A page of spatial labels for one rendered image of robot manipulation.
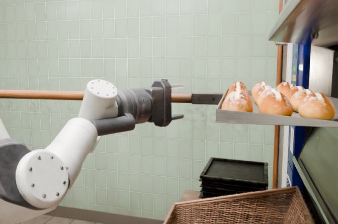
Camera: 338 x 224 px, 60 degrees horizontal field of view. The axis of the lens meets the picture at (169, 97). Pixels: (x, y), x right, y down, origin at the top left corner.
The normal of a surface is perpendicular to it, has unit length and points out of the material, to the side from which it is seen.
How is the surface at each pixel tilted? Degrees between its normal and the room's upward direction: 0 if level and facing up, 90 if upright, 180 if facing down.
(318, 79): 90
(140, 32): 90
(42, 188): 63
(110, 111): 124
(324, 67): 90
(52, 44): 90
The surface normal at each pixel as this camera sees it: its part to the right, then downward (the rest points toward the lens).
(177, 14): -0.25, 0.11
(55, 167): 0.83, -0.41
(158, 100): 0.66, 0.07
